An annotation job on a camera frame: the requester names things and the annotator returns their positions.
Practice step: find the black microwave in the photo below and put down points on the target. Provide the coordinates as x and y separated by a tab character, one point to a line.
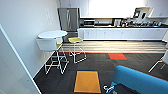
89	22

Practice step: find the black wall-mounted appliance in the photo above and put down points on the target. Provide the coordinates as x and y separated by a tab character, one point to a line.
139	14

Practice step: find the white wall switch plate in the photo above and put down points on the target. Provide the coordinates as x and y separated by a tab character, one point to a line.
48	16

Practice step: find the white lower kitchen cabinets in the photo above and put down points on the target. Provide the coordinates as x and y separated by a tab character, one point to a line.
123	34

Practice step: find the grey countertop appliance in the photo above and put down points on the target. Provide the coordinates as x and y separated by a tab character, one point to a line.
117	22

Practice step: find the stainless steel refrigerator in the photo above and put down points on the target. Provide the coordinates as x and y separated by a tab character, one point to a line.
68	19

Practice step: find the blue sofa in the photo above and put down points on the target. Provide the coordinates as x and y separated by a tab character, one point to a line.
143	80

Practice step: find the white upper kitchen cabinets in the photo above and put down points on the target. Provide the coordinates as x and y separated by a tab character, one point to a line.
110	7

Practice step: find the white kitchen cabinets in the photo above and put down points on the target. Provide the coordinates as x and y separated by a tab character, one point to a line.
110	7
123	34

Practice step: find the white wardrobe door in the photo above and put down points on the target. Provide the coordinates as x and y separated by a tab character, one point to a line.
13	66

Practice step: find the white chair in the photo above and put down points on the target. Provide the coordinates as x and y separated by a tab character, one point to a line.
161	61

